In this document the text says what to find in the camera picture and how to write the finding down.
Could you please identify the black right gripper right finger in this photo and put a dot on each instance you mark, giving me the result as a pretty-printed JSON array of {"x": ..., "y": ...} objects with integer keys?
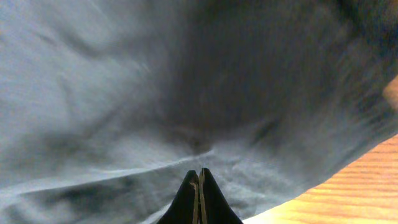
[{"x": 214, "y": 208}]

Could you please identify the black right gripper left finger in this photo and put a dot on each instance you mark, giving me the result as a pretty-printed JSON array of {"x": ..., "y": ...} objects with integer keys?
[{"x": 184, "y": 207}]

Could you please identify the navy blue shorts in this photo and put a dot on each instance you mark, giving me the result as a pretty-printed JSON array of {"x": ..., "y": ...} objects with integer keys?
[{"x": 106, "y": 104}]

